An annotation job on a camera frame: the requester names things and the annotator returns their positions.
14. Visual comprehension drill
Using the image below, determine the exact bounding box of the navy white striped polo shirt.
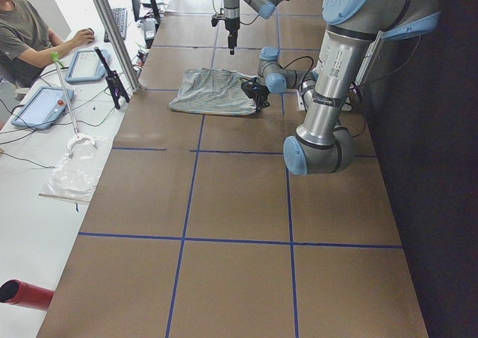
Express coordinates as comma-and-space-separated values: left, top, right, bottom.
168, 68, 257, 116

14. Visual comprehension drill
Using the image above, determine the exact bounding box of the blue teach pendant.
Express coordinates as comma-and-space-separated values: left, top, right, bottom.
65, 49, 106, 84
10, 86, 67, 130

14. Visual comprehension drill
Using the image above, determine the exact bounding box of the white camera mast post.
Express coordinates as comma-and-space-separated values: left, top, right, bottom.
296, 31, 382, 112

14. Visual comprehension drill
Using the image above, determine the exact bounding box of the black cable on desk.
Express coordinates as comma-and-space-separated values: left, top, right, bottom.
0, 102, 117, 171

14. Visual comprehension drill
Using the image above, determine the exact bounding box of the far blue teach pendant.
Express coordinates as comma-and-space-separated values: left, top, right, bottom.
65, 49, 106, 84

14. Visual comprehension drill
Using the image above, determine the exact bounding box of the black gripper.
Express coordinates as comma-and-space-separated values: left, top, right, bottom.
225, 17, 240, 55
240, 77, 270, 111

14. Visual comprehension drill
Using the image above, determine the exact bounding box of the white hanger hook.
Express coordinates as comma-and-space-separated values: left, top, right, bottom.
67, 133, 98, 158

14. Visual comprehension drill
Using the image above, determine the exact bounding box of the clear plastic bag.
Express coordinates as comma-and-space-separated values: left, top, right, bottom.
39, 137, 109, 203

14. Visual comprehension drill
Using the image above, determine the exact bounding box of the near blue teach pendant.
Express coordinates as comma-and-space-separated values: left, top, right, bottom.
10, 86, 67, 130

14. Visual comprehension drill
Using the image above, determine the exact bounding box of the brown paper table cover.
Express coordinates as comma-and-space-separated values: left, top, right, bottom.
38, 0, 427, 337

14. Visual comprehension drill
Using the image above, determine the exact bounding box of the red cylinder tube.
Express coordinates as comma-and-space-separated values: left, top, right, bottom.
1, 279, 55, 311

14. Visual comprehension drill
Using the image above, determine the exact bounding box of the black keyboard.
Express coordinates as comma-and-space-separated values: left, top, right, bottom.
111, 7, 128, 40

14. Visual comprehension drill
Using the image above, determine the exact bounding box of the aluminium frame post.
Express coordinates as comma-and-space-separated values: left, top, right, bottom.
93, 0, 141, 93

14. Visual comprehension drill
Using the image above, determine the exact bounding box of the seated person grey t-shirt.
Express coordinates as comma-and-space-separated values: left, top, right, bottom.
1, 0, 95, 87

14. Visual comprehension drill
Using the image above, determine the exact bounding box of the green handled reacher grabber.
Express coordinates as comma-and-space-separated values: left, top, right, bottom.
50, 51, 80, 142

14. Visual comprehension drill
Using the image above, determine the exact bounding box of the black tripod stand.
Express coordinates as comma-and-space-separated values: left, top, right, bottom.
94, 47, 130, 110

